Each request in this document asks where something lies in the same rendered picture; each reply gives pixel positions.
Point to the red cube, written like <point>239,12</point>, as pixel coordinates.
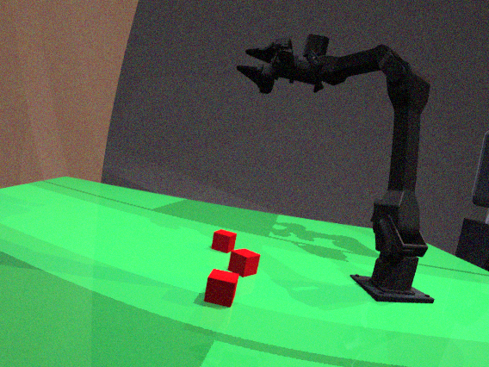
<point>224,241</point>
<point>244,262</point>
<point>221,287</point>

